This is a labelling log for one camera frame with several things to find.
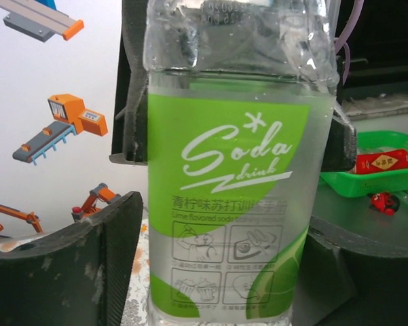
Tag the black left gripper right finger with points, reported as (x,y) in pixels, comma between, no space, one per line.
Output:
(360,288)

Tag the small red toy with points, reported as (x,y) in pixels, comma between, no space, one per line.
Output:
(383,203)

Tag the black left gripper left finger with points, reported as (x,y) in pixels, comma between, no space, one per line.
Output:
(54,288)

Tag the red snack package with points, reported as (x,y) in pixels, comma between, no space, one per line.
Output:
(383,162)

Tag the green plastic wrapper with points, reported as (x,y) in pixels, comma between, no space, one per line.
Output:
(224,169)

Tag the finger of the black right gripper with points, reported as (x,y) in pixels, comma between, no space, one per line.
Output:
(343,146)
(132,102)

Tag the green plastic basket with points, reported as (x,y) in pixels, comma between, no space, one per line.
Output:
(376,185)

